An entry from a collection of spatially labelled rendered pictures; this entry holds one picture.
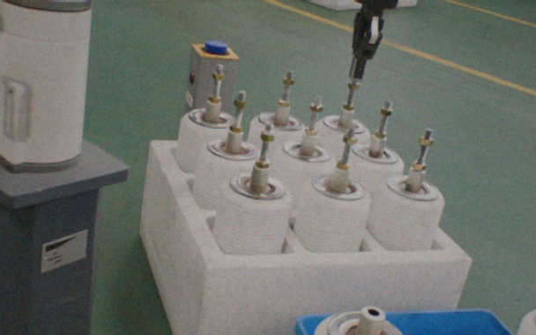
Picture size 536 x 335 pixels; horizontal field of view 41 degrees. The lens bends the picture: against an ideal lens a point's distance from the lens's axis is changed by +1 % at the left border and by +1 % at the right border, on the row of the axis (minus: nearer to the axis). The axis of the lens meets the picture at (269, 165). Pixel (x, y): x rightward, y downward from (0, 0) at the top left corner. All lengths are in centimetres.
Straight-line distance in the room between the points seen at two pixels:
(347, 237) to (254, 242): 13
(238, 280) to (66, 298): 21
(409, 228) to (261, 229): 22
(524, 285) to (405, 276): 47
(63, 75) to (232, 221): 29
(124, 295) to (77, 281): 27
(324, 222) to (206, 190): 18
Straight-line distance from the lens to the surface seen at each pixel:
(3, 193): 75
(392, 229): 101
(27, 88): 75
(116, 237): 126
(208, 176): 100
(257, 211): 89
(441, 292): 106
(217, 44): 126
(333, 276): 95
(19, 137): 77
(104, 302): 111
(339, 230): 95
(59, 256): 82
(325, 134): 119
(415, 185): 102
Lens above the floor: 64
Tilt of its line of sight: 23 degrees down
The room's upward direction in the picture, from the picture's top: 11 degrees clockwise
